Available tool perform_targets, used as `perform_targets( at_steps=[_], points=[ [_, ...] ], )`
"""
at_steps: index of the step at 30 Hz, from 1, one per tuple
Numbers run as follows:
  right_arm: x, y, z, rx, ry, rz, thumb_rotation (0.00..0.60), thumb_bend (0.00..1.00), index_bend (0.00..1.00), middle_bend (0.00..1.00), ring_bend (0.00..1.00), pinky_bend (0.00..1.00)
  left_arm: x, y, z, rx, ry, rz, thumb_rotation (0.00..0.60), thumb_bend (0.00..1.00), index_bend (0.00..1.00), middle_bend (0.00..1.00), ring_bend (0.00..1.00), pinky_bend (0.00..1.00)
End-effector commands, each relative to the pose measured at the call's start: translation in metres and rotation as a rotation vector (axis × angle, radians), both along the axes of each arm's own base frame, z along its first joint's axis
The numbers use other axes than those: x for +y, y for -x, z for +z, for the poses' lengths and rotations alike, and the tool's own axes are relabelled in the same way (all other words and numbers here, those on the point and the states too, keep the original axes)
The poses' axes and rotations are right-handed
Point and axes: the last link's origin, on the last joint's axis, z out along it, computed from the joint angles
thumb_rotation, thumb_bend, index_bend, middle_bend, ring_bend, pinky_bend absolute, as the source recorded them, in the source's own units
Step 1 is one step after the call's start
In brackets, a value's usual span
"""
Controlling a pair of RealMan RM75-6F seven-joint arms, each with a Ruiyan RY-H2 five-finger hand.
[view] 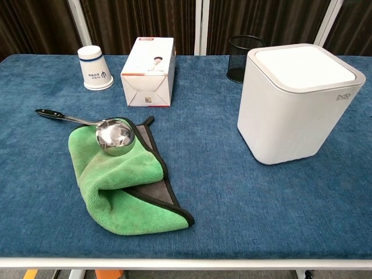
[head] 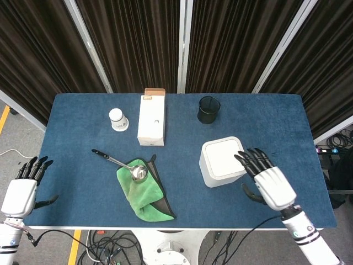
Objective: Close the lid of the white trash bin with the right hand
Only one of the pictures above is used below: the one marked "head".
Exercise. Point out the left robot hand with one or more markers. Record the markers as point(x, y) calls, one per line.
point(19, 193)

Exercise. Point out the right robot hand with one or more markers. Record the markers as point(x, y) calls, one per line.
point(271, 185)

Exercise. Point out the white lidded bin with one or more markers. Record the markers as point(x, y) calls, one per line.
point(220, 161)

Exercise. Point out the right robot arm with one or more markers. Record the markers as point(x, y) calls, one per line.
point(307, 234)

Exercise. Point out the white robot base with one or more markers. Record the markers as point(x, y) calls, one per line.
point(169, 248)

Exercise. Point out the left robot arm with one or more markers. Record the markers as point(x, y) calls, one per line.
point(9, 240)

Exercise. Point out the black mesh pen holder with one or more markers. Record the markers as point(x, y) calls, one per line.
point(208, 109)

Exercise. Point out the blue table mat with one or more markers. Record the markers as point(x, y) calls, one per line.
point(176, 132)

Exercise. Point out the white paper cup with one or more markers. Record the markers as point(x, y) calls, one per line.
point(118, 120)

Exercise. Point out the green microfiber cloth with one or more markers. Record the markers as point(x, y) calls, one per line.
point(143, 196)

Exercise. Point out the white cardboard box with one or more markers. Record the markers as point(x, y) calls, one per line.
point(151, 121)

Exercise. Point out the dark curtain partition screen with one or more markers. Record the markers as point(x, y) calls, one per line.
point(138, 41)

